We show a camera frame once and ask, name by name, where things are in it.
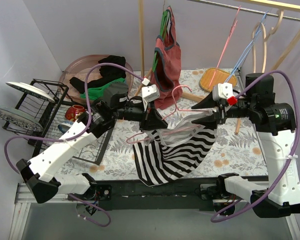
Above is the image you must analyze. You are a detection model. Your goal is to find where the green plastic hanger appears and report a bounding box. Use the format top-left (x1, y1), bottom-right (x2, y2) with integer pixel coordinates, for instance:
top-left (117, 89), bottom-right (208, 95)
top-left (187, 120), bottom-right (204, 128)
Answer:
top-left (152, 9), bottom-right (170, 72)

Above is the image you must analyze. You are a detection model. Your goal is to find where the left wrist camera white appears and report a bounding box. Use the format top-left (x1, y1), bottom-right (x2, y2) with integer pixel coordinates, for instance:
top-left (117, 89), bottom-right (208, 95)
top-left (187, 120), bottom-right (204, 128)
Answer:
top-left (141, 77), bottom-right (160, 110)

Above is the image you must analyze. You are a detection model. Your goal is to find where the pink wire hanger rear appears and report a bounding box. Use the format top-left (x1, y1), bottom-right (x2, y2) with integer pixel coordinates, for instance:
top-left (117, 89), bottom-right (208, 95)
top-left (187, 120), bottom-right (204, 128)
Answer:
top-left (208, 6), bottom-right (241, 87)

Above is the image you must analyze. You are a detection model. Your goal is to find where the black wire dish rack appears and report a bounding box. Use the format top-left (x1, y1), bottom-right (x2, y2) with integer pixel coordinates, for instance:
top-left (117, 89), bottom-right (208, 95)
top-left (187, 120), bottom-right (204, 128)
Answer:
top-left (2, 78), bottom-right (113, 166)

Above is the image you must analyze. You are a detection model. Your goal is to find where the aluminium frame rail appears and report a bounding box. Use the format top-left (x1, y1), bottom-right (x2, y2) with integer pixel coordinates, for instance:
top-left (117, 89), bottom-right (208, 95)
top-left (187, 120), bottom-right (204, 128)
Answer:
top-left (8, 183), bottom-right (300, 240)

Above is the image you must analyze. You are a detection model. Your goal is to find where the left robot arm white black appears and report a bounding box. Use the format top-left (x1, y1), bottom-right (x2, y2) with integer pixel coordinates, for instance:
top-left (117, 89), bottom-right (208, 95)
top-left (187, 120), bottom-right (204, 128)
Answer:
top-left (16, 82), bottom-right (168, 204)

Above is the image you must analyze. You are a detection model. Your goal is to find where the red tank top green trim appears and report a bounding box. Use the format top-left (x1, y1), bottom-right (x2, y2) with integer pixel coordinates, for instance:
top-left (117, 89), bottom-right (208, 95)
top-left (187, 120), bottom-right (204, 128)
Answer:
top-left (150, 6), bottom-right (183, 110)

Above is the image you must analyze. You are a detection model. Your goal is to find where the wooden clothes rack frame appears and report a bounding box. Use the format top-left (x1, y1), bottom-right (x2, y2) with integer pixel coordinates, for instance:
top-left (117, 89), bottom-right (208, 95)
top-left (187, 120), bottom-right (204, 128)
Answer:
top-left (133, 0), bottom-right (300, 136)

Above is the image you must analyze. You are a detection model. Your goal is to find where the wooden hanger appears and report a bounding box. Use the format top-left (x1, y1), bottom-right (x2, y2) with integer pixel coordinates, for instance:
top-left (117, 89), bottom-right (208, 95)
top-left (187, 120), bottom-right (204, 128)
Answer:
top-left (251, 9), bottom-right (284, 73)

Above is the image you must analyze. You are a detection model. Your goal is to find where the orange woven bamboo tray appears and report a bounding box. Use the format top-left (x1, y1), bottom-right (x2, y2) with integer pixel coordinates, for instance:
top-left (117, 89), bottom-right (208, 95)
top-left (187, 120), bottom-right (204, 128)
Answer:
top-left (199, 68), bottom-right (230, 92)

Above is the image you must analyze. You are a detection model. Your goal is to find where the blue white ceramic bowl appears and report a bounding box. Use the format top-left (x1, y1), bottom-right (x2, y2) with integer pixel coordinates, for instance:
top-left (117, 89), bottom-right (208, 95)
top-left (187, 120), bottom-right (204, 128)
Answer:
top-left (57, 120), bottom-right (73, 134)

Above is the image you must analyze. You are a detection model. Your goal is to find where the white plate dark rim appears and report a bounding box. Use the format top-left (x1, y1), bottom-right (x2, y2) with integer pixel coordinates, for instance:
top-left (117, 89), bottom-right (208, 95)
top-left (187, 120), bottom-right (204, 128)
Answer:
top-left (6, 82), bottom-right (55, 102)

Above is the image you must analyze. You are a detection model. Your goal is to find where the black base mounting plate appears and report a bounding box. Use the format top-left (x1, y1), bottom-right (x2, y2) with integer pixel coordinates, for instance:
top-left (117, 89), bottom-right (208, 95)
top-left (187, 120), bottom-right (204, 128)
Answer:
top-left (67, 177), bottom-right (231, 211)

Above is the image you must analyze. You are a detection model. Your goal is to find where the pink wire hanger front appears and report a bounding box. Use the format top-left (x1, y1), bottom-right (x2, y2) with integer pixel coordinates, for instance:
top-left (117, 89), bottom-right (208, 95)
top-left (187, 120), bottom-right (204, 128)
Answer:
top-left (126, 84), bottom-right (204, 145)

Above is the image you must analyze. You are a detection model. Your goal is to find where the green garment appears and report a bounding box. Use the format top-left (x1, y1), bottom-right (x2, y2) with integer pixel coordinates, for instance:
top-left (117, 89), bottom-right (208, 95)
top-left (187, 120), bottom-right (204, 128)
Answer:
top-left (72, 77), bottom-right (129, 101)

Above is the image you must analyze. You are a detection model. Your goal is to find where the blue patterned plate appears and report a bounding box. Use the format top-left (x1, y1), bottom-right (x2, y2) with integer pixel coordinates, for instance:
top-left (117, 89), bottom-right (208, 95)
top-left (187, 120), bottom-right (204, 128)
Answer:
top-left (0, 106), bottom-right (43, 132)

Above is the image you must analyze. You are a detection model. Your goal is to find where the black white striped tank top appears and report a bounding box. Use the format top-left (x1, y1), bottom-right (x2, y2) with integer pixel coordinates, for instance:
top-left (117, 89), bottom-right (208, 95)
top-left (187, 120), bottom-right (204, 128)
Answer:
top-left (132, 110), bottom-right (217, 187)

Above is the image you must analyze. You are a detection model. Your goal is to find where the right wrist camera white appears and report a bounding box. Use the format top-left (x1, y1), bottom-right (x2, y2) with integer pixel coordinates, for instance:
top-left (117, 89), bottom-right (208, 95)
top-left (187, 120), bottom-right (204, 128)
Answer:
top-left (212, 82), bottom-right (238, 106)

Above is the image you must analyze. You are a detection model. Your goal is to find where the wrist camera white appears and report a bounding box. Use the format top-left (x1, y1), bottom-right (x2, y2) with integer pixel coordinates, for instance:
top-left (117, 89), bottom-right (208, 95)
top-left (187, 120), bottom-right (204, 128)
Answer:
top-left (141, 77), bottom-right (160, 110)
top-left (212, 82), bottom-right (238, 106)

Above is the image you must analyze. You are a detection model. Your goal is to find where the pink translucent plastic basin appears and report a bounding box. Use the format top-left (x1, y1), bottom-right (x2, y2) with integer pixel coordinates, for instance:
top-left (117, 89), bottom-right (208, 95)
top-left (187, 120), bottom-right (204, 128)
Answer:
top-left (59, 54), bottom-right (134, 104)

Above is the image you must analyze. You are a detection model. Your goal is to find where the blue wire hanger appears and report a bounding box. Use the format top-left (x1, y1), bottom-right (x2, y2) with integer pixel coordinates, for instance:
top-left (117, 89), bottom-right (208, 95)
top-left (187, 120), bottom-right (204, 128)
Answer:
top-left (224, 11), bottom-right (268, 83)

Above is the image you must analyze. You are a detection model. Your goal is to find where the floral tablecloth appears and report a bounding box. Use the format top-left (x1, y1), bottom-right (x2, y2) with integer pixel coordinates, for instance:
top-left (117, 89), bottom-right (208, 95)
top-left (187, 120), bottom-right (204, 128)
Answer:
top-left (46, 68), bottom-right (268, 181)

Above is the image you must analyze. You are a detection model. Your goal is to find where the red floral bowl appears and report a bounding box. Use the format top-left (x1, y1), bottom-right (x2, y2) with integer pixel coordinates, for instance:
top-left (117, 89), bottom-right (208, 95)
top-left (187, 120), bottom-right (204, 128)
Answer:
top-left (64, 104), bottom-right (86, 122)

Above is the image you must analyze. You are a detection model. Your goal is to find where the pink wire hanger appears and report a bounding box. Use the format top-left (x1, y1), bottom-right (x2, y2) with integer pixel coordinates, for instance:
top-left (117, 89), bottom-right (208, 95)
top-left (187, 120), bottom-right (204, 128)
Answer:
top-left (208, 6), bottom-right (241, 87)
top-left (126, 84), bottom-right (204, 145)

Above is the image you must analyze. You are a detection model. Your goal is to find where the metal hanging rod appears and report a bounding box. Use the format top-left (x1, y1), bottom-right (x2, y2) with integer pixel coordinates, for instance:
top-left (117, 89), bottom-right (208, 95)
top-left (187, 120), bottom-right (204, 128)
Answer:
top-left (189, 0), bottom-right (300, 22)

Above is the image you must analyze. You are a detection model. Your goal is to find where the black garment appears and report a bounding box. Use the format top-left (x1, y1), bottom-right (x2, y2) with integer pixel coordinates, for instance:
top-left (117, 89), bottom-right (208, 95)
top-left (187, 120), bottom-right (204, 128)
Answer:
top-left (69, 55), bottom-right (126, 94)

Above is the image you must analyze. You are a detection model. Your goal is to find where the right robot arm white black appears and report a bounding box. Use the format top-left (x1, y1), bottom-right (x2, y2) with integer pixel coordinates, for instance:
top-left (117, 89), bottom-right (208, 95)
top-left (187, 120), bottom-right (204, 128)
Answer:
top-left (194, 72), bottom-right (300, 218)

